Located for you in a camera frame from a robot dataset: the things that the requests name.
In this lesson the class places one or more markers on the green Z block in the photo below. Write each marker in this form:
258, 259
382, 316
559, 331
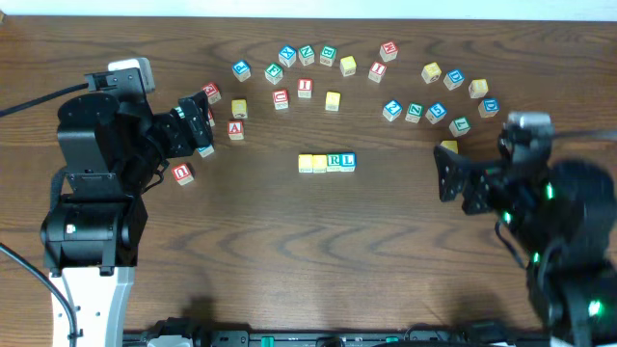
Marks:
415, 112

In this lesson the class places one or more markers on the yellow block top centre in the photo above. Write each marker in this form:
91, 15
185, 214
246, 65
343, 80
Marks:
348, 66

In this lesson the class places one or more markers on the green B block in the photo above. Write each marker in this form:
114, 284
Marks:
327, 55

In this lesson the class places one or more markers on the yellow S block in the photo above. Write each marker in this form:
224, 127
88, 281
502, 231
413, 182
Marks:
332, 101

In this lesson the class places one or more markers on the blue P block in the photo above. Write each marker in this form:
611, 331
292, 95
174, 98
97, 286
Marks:
241, 70

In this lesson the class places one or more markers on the green R block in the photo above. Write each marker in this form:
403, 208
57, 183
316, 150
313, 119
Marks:
333, 162

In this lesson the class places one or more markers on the red I block right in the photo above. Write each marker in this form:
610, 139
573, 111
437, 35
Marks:
377, 72

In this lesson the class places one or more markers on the green N block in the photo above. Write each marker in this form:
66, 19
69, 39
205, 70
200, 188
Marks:
306, 55

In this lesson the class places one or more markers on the blue d block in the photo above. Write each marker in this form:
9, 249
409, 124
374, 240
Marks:
454, 79
488, 107

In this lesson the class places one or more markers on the yellow 8 block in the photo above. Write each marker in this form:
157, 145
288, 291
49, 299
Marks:
478, 88

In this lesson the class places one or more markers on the blue L block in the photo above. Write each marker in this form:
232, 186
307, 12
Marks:
348, 162

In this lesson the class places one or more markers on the yellow C block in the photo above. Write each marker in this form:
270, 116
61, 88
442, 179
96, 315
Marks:
305, 163

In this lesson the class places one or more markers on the blue X block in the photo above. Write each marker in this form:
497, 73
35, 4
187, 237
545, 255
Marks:
288, 56

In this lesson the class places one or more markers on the red A block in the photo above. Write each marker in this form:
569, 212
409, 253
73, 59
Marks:
236, 130

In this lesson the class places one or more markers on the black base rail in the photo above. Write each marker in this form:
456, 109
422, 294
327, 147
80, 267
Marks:
185, 332

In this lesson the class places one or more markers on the red I block centre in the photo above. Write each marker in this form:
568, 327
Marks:
304, 88

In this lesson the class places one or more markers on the blue D block upper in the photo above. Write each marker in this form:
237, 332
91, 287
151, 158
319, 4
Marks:
454, 79

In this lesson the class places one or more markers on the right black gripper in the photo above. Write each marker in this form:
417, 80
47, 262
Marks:
482, 183

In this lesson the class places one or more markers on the red U block centre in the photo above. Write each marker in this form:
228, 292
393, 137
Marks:
280, 99

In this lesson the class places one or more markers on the blue 2 block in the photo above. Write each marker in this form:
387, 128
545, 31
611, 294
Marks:
392, 110

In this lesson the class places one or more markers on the red i block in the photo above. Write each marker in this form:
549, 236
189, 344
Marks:
304, 88
377, 72

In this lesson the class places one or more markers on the yellow O block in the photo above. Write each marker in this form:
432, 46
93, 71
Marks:
319, 163

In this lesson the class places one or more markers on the red u block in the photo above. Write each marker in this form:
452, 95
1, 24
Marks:
280, 99
182, 174

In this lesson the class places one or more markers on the red U block lower left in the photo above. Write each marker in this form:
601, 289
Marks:
182, 174

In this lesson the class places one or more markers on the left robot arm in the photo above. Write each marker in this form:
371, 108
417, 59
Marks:
116, 149

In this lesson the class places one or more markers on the blue 5 block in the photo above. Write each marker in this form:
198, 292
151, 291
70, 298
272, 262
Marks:
435, 113

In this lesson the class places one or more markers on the red E block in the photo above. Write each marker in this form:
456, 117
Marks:
212, 92

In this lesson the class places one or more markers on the green F block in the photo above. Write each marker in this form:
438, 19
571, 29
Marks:
274, 73

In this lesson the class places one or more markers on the yellow block lower right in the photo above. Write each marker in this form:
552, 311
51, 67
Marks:
450, 145

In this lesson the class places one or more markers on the red Y block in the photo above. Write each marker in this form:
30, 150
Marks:
210, 118

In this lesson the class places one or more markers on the red H block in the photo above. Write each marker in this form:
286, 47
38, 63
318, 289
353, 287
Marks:
388, 51

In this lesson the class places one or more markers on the blue D block right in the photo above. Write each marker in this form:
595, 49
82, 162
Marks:
488, 107

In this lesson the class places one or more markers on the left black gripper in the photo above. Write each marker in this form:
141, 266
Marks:
178, 127

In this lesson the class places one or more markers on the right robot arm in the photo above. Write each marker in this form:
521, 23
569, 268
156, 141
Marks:
561, 216

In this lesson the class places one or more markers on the yellow block upper right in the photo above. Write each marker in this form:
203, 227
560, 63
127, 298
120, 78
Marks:
431, 73

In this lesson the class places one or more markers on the blue T block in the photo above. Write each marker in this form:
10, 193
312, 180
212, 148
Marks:
205, 151

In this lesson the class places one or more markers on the yellow block left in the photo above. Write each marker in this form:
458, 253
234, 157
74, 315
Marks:
239, 108

